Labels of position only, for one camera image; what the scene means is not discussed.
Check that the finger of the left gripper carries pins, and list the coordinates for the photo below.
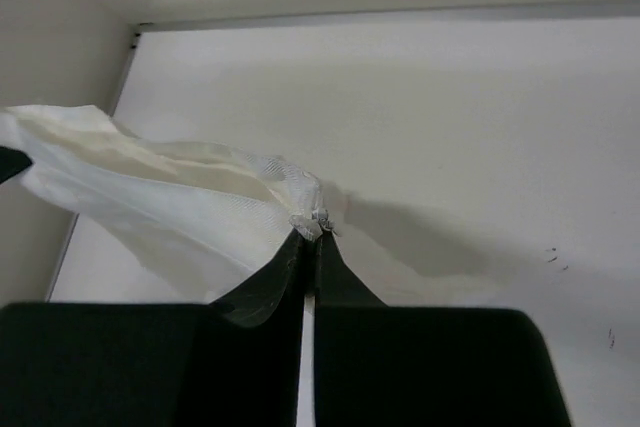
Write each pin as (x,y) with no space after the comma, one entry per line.
(12,163)

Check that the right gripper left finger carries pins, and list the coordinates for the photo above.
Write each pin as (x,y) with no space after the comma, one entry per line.
(232,362)

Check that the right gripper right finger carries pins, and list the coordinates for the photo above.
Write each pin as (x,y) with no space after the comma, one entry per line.
(381,365)

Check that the white pleated skirt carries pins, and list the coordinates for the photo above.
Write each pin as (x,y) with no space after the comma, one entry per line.
(202,216)

